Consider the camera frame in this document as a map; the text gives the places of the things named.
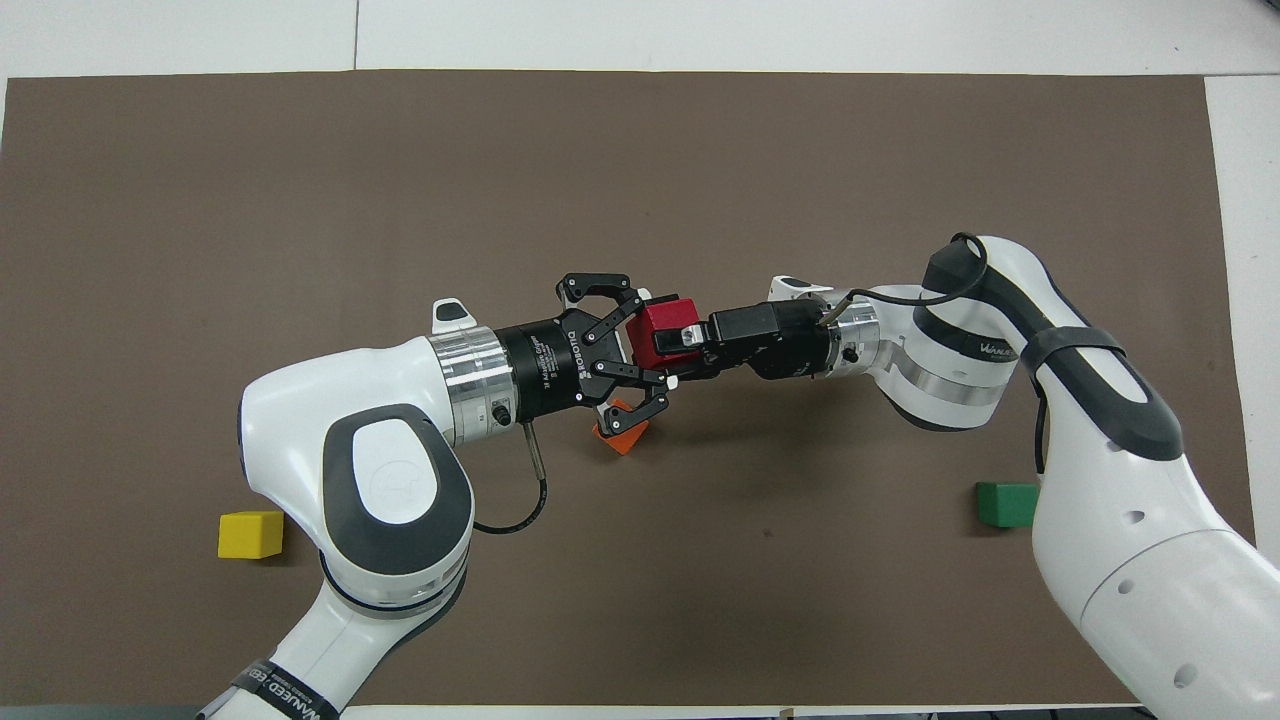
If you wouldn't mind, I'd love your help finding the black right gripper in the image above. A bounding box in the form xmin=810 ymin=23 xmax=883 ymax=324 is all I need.
xmin=651 ymin=301 xmax=838 ymax=384

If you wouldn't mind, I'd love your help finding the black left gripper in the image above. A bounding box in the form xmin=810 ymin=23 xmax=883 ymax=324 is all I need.
xmin=494 ymin=271 xmax=672 ymax=439

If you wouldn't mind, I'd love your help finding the red wooden block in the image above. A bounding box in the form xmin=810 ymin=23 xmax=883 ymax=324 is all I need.
xmin=627 ymin=296 xmax=702 ymax=374

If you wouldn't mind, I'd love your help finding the orange wooden block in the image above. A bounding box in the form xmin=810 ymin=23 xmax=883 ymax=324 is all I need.
xmin=591 ymin=398 xmax=652 ymax=457

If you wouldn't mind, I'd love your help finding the green wooden block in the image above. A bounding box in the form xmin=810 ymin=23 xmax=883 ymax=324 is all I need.
xmin=975 ymin=481 xmax=1042 ymax=530

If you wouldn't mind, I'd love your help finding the yellow wooden block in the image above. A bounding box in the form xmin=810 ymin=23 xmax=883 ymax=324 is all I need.
xmin=217 ymin=511 xmax=286 ymax=561

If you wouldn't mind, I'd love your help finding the brown table mat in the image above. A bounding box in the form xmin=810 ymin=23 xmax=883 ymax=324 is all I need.
xmin=0 ymin=69 xmax=1275 ymax=709

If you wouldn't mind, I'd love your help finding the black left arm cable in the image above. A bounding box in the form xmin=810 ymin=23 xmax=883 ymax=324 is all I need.
xmin=472 ymin=419 xmax=550 ymax=536

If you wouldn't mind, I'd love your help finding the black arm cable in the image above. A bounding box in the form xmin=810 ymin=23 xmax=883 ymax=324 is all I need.
xmin=818 ymin=231 xmax=1053 ymax=477
xmin=472 ymin=419 xmax=550 ymax=536

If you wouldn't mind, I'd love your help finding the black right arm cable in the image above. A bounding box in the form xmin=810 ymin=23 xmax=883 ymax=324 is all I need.
xmin=818 ymin=231 xmax=1053 ymax=477

